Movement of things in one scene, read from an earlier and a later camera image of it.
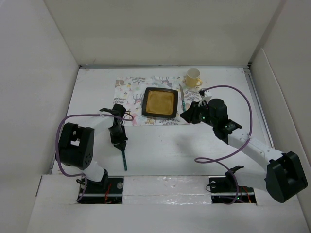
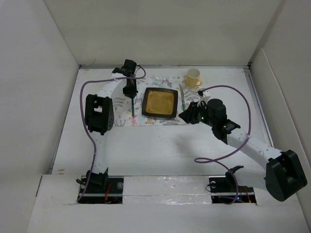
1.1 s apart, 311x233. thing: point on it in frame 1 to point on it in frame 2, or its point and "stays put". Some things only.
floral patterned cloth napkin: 129,91 stays put
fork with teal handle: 125,160 to 132,107
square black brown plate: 160,102 stays put
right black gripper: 190,115 stays put
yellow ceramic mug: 192,79 stays put
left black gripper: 119,142 to 130,93
